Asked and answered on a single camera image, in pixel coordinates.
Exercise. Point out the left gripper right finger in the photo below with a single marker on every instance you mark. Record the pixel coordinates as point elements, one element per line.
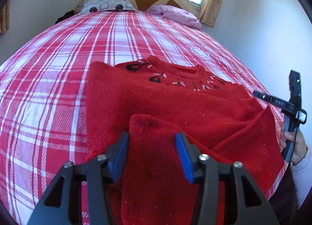
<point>226,192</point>

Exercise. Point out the red white plaid bedsheet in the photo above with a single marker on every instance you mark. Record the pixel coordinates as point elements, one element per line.
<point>43,94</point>

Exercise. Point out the red knitted sweater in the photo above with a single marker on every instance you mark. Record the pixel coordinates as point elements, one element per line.
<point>153,101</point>

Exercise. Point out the right hand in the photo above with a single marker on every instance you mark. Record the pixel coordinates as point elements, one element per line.
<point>300,147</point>

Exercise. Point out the grey patterned pillow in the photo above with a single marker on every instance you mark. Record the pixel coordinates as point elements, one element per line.
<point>89,6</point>

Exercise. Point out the beige side window curtain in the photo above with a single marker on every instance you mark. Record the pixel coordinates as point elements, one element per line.
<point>5,18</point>

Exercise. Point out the black item beside pillow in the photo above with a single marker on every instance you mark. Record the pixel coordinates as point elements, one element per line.
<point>65,16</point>

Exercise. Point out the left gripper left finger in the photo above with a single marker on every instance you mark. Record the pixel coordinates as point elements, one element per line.
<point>61,203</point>

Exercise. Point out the pink folded blanket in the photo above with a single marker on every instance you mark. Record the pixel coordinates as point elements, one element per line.
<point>176,14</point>

